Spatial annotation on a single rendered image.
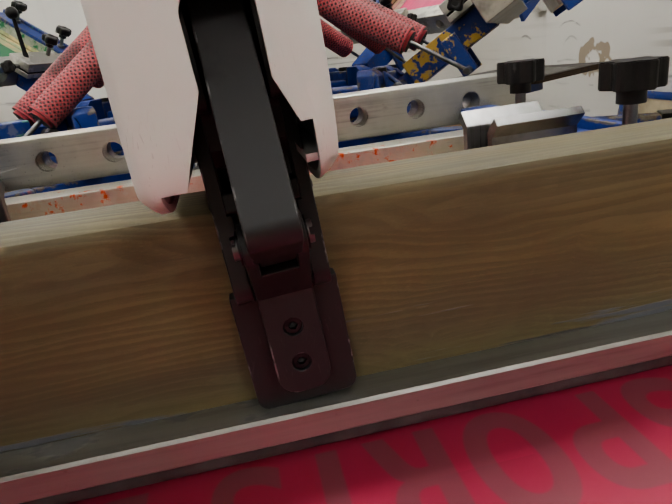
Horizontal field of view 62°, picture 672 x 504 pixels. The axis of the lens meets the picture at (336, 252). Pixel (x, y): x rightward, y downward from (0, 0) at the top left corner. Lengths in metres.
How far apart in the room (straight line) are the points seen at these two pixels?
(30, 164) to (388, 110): 0.39
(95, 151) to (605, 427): 0.55
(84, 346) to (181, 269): 0.04
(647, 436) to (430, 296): 0.09
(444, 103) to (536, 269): 0.50
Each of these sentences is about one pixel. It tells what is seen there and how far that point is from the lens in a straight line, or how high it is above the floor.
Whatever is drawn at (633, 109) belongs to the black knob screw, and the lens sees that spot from 0.46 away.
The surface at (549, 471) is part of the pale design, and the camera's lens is 0.21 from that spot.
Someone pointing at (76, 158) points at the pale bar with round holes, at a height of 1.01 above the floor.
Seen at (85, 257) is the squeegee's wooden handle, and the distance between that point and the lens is 0.17.
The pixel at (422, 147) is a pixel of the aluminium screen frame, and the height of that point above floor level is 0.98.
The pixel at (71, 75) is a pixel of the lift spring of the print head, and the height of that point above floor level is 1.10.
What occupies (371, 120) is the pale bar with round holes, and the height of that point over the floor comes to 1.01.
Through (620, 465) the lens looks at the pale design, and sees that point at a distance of 0.22.
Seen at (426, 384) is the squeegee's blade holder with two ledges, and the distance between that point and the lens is 0.18.
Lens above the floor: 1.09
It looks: 20 degrees down
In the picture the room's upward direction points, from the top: 7 degrees counter-clockwise
